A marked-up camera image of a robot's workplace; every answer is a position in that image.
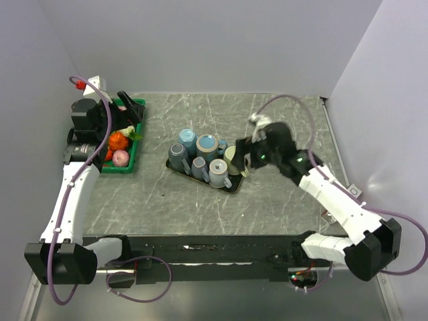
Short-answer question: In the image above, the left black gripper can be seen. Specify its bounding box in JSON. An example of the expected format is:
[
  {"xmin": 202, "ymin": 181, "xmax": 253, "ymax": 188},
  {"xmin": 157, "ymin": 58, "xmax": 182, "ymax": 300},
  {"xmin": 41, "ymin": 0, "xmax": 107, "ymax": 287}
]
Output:
[{"xmin": 96, "ymin": 91, "xmax": 144, "ymax": 140}]

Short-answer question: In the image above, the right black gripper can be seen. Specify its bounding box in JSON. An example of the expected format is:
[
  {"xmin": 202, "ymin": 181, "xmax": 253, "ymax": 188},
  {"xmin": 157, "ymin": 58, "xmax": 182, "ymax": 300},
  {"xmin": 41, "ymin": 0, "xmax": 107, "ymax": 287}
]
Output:
[{"xmin": 230, "ymin": 134, "xmax": 280, "ymax": 173}]

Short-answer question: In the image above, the pale green mug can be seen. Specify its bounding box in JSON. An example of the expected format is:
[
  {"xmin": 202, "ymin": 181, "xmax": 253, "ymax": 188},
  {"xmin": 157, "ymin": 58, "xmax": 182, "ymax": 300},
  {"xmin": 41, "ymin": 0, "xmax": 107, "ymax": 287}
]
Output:
[{"xmin": 223, "ymin": 146, "xmax": 249, "ymax": 177}]

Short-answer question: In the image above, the white footed mug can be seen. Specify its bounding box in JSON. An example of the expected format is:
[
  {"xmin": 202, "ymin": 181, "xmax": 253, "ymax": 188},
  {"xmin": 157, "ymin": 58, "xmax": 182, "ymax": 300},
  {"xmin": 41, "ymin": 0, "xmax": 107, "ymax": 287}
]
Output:
[{"xmin": 209, "ymin": 158, "xmax": 232, "ymax": 189}]

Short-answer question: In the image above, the small slate grey mug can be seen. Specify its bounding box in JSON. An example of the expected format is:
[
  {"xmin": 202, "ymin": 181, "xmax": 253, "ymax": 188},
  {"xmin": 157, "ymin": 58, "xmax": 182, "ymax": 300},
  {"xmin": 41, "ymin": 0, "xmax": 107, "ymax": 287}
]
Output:
[{"xmin": 191, "ymin": 156, "xmax": 210, "ymax": 183}]

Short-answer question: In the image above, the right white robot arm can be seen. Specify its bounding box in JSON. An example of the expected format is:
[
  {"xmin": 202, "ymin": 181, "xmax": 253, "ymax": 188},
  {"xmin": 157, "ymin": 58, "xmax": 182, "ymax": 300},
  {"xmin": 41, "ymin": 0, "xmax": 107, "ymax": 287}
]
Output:
[{"xmin": 232, "ymin": 120, "xmax": 402, "ymax": 281}]

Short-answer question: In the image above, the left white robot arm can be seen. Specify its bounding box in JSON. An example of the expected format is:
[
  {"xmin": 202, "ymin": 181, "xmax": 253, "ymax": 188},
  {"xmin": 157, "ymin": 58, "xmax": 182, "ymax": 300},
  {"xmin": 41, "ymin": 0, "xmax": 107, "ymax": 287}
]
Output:
[{"xmin": 24, "ymin": 98, "xmax": 138, "ymax": 285}]

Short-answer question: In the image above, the blue mug tan rim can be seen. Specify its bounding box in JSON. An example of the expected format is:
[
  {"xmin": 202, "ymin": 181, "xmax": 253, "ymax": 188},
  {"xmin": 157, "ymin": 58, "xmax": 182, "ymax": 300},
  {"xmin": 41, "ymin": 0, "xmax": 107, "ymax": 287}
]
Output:
[{"xmin": 196, "ymin": 134, "xmax": 228, "ymax": 165}]

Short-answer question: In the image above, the light blue hexagonal mug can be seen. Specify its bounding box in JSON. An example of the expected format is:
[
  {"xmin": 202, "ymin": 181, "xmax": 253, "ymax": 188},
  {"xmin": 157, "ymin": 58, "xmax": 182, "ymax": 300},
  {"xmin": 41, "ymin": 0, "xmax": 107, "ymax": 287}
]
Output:
[{"xmin": 179, "ymin": 128, "xmax": 197, "ymax": 158}]

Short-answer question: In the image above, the dark grey mug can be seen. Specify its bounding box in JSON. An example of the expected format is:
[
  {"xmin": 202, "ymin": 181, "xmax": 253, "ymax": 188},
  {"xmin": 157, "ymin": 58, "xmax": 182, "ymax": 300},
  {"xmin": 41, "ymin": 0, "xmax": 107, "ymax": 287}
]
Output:
[{"xmin": 169, "ymin": 142, "xmax": 191, "ymax": 175}]

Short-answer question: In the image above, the black serving tray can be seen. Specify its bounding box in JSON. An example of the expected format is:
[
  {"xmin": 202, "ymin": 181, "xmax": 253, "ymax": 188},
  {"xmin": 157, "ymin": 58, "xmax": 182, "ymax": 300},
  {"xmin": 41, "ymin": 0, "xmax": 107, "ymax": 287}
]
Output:
[{"xmin": 165, "ymin": 159, "xmax": 244, "ymax": 194}]

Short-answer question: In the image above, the green plastic crate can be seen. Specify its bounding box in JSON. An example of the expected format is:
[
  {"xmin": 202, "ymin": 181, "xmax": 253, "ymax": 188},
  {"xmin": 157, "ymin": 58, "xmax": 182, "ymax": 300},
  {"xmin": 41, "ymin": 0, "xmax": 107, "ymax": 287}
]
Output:
[{"xmin": 101, "ymin": 98, "xmax": 146, "ymax": 174}]

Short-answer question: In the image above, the pink toy onion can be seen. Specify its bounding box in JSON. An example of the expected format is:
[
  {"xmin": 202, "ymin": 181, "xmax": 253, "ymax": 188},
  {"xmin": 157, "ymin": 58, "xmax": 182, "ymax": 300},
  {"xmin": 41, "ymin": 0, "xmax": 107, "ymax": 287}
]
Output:
[{"xmin": 112, "ymin": 150, "xmax": 130, "ymax": 167}]

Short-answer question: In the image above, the red toy chili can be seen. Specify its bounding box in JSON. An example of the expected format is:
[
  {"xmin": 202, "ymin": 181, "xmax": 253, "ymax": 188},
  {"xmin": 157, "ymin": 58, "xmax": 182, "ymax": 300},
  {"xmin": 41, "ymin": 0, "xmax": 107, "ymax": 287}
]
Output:
[{"xmin": 104, "ymin": 149, "xmax": 114, "ymax": 162}]

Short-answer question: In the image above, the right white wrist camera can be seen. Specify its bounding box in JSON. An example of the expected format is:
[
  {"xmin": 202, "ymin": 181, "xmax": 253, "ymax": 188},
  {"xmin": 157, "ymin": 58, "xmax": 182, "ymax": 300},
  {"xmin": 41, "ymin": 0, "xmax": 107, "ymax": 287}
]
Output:
[{"xmin": 249, "ymin": 113, "xmax": 272, "ymax": 143}]

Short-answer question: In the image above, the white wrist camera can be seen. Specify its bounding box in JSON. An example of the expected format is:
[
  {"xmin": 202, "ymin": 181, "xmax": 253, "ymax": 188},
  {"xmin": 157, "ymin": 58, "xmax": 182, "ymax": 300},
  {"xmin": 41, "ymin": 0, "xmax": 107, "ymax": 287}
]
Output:
[
  {"xmin": 249, "ymin": 113, "xmax": 272, "ymax": 143},
  {"xmin": 83, "ymin": 76, "xmax": 107, "ymax": 100}
]

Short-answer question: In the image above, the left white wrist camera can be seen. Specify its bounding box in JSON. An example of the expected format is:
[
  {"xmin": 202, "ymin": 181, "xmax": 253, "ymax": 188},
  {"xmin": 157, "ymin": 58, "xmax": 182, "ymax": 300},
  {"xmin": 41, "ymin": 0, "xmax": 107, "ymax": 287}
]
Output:
[{"xmin": 83, "ymin": 76, "xmax": 107, "ymax": 100}]

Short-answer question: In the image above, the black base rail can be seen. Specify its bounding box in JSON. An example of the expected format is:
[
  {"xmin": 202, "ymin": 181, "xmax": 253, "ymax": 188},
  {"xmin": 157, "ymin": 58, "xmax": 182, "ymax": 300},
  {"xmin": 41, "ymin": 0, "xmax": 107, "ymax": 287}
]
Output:
[{"xmin": 128, "ymin": 235, "xmax": 329, "ymax": 285}]

